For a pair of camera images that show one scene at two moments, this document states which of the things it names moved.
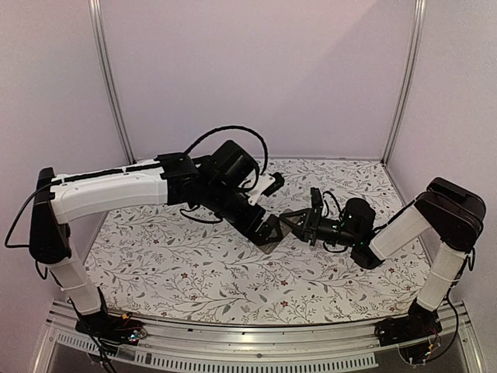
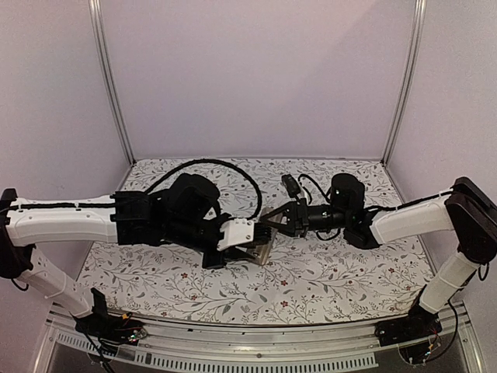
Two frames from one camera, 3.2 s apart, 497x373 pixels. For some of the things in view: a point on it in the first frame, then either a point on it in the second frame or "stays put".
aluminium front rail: x=283 y=346 stays put
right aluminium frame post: x=420 y=12 stays put
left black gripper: x=259 y=237 to x=231 y=255
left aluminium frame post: x=96 y=16 stays put
